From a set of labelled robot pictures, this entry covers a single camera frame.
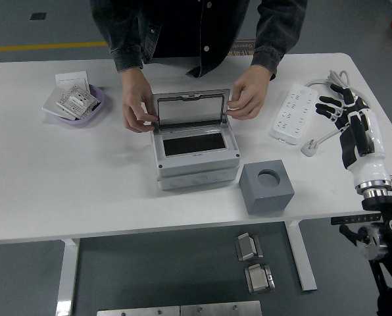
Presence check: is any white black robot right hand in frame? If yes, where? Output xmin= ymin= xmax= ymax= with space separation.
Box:
xmin=314 ymin=83 xmax=392 ymax=190

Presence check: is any person's right hand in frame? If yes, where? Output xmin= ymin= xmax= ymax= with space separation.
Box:
xmin=121 ymin=67 xmax=160 ymax=134

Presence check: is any person's left hand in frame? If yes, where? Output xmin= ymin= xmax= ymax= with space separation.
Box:
xmin=226 ymin=67 xmax=272 ymax=120

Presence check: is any grey enclosure box with lid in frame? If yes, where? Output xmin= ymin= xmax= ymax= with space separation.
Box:
xmin=149 ymin=88 xmax=242 ymax=191

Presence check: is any grey cube with round hole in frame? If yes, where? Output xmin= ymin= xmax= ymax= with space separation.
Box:
xmin=238 ymin=159 xmax=295 ymax=217

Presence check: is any white power strip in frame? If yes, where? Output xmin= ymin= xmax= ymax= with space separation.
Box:
xmin=268 ymin=83 xmax=318 ymax=145

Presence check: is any brown floor sign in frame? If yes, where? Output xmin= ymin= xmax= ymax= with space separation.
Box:
xmin=228 ymin=39 xmax=257 ymax=57

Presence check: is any purple plastic tray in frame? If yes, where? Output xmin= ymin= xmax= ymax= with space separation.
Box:
xmin=47 ymin=84 xmax=105 ymax=126

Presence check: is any socket panel with printed back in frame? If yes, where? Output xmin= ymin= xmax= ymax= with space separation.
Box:
xmin=55 ymin=84 xmax=101 ymax=120

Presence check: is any black table control panel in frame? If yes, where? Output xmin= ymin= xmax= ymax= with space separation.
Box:
xmin=330 ymin=213 xmax=382 ymax=226

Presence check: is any person torso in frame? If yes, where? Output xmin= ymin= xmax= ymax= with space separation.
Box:
xmin=130 ymin=0 xmax=272 ymax=78

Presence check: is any white table leg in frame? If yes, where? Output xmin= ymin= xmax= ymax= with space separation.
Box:
xmin=286 ymin=219 xmax=318 ymax=292
xmin=55 ymin=238 xmax=81 ymax=316

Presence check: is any small metal block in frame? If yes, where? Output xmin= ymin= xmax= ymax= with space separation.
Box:
xmin=234 ymin=232 xmax=264 ymax=263
xmin=244 ymin=263 xmax=276 ymax=294

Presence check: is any grey metal plate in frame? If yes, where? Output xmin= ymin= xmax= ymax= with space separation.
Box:
xmin=180 ymin=300 xmax=262 ymax=316
xmin=96 ymin=305 xmax=181 ymax=316

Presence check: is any white power cord with plug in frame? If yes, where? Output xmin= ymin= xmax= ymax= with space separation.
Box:
xmin=300 ymin=69 xmax=352 ymax=157

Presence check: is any plain white switch plate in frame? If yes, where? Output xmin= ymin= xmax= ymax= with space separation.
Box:
xmin=55 ymin=70 xmax=91 ymax=96

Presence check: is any white flat wall panel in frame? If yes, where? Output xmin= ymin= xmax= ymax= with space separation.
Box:
xmin=41 ymin=87 xmax=78 ymax=121

